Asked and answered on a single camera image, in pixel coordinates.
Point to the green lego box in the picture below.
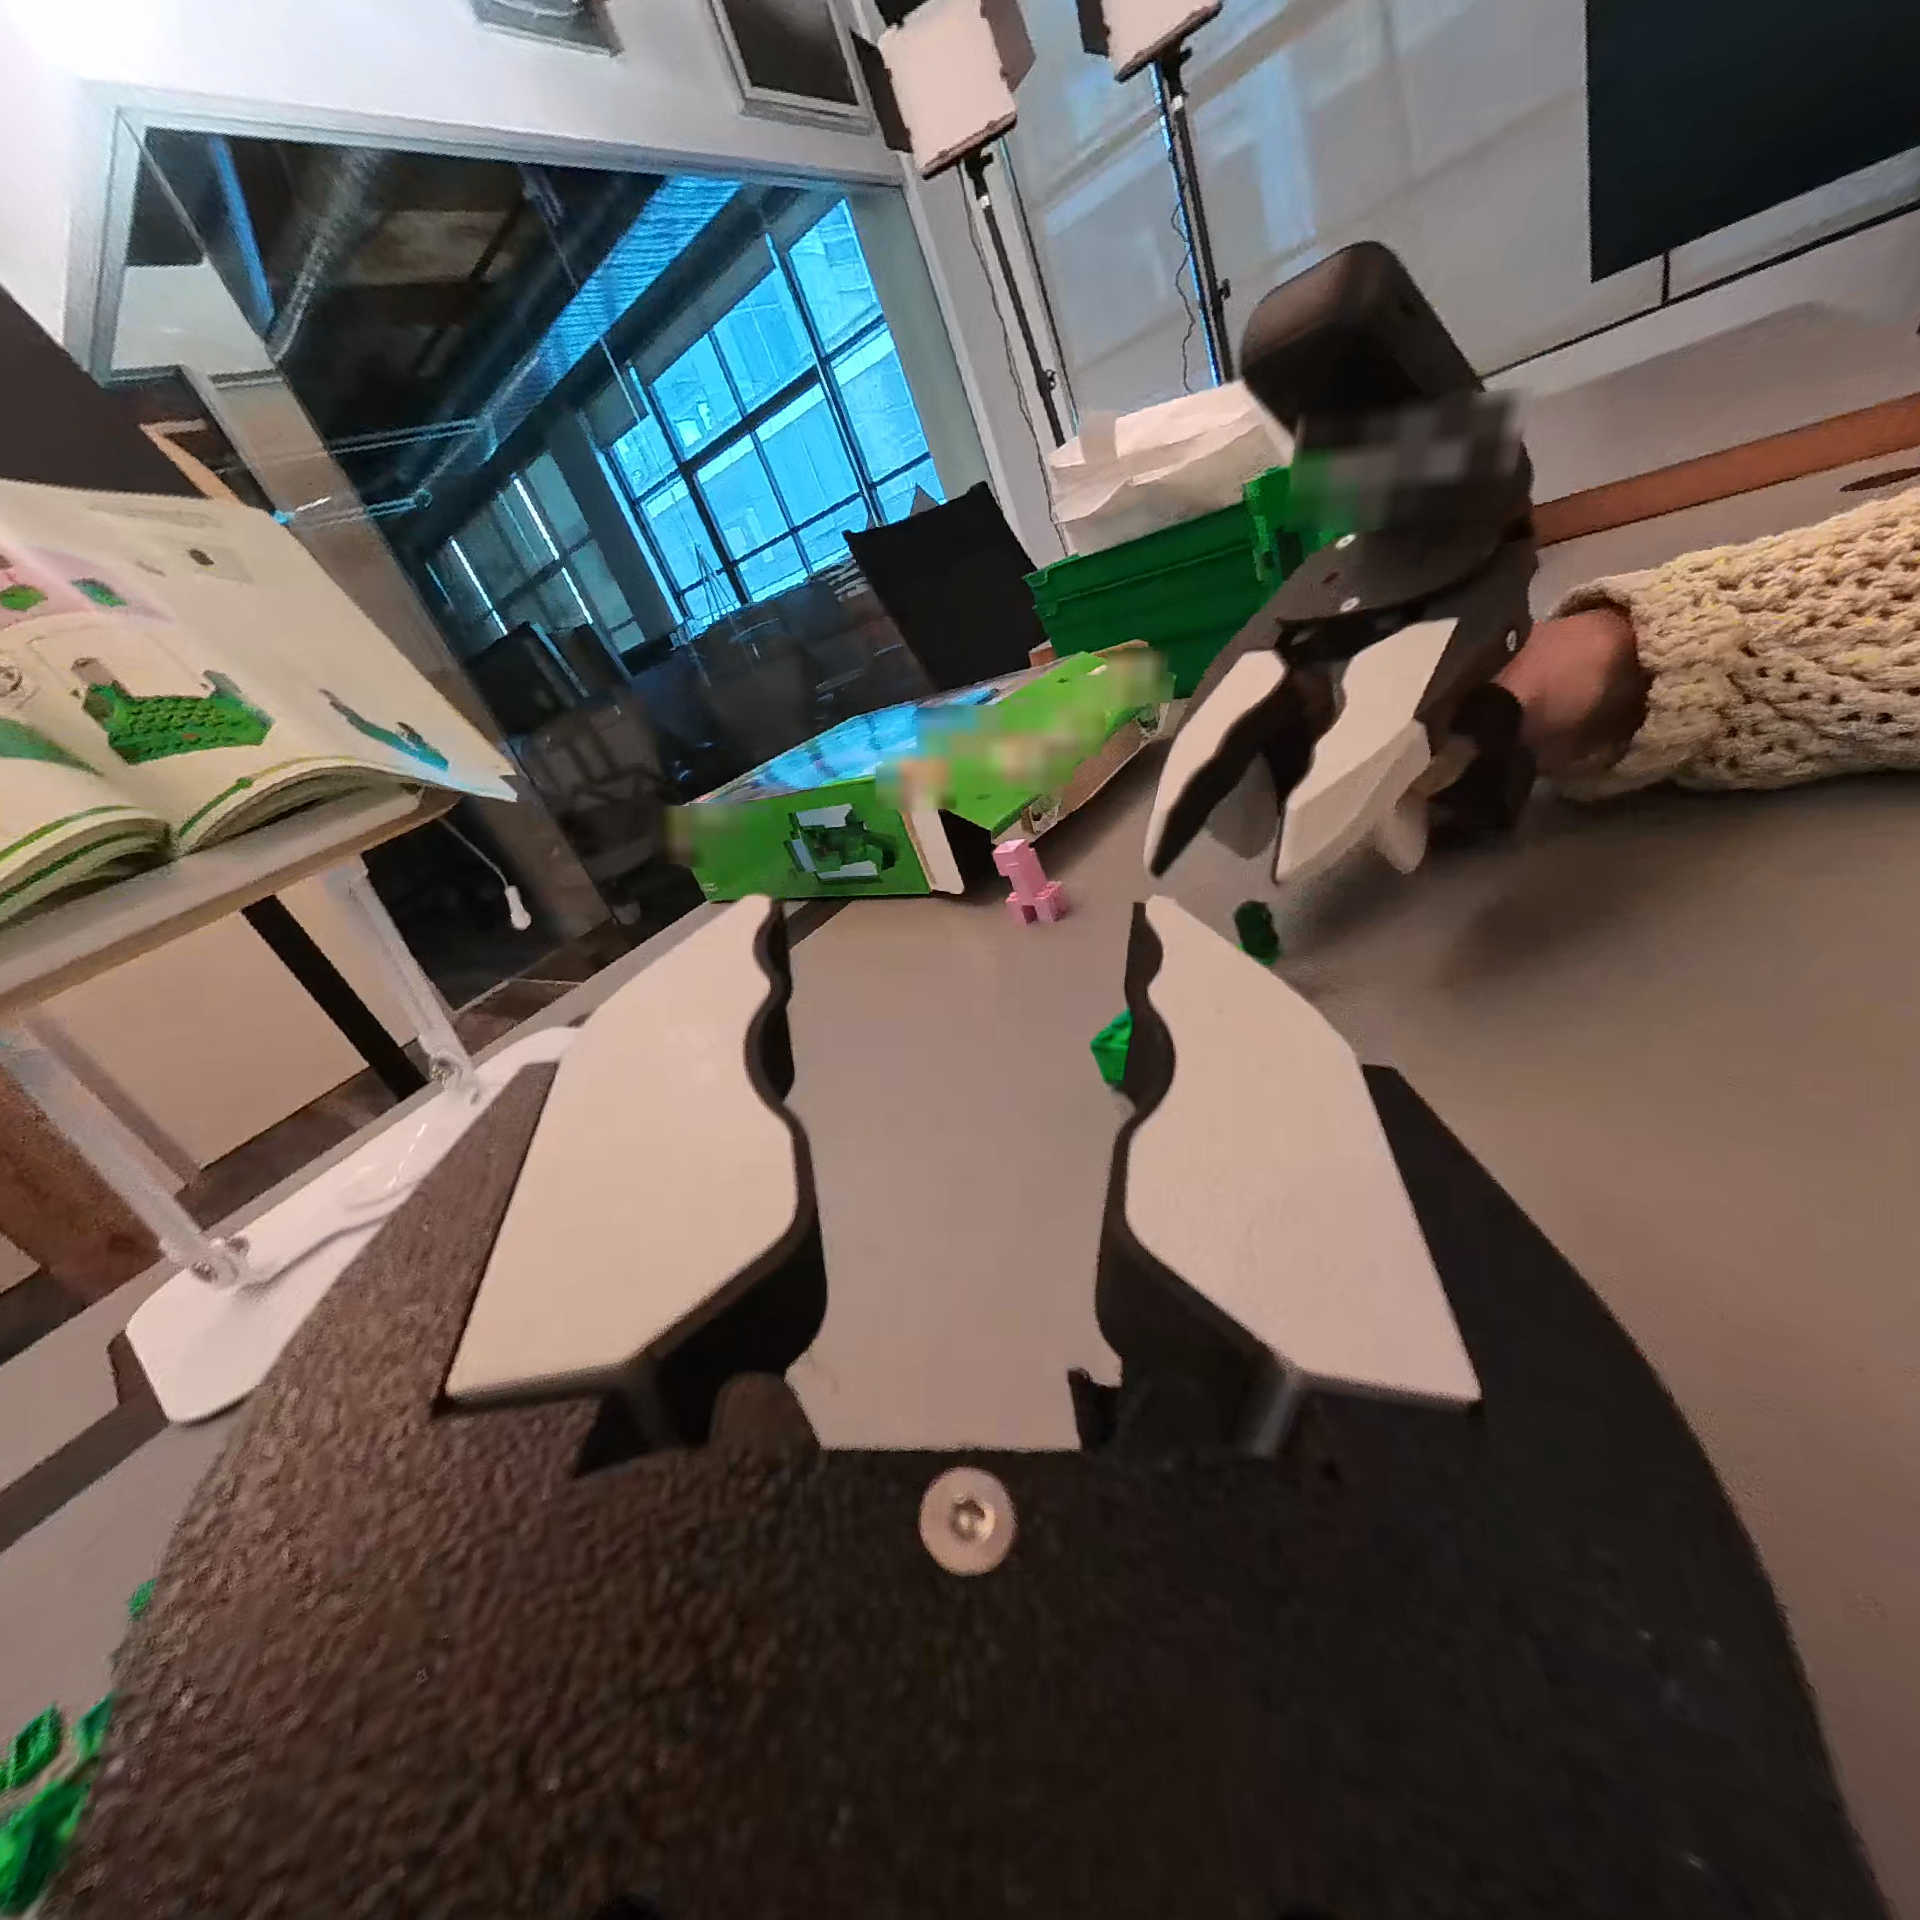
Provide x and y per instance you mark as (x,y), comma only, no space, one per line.
(750,869)

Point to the crumpled white paper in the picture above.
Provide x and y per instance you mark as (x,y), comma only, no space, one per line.
(1156,464)

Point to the green checkered box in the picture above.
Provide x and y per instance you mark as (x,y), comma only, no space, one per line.
(1142,599)

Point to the pink lego figure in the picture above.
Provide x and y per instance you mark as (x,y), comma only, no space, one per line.
(1025,879)

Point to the large glass window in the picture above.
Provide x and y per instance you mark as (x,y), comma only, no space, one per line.
(721,450)

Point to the small dark green lego piece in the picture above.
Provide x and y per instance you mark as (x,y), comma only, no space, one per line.
(1259,933)

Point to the white book stand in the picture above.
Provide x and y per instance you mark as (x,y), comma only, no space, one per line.
(225,1320)

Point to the wall vent grille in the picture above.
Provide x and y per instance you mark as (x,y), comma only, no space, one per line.
(547,18)
(787,54)

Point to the large dark wall screen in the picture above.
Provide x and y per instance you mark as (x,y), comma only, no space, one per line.
(1756,119)

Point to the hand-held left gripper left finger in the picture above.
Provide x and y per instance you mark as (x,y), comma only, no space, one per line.
(646,1201)

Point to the studio light panel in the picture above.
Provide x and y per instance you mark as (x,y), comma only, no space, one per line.
(1162,23)
(954,77)

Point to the black chair back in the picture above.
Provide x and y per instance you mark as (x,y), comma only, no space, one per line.
(946,586)

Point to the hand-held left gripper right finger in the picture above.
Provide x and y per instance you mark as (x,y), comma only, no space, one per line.
(1291,1201)

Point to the person's right hand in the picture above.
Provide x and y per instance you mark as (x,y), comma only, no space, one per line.
(1583,692)

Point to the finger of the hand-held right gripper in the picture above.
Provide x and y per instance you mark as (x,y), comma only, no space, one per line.
(1207,764)
(1358,764)

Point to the pile of green lego bricks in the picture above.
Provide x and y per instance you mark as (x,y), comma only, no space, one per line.
(37,1830)

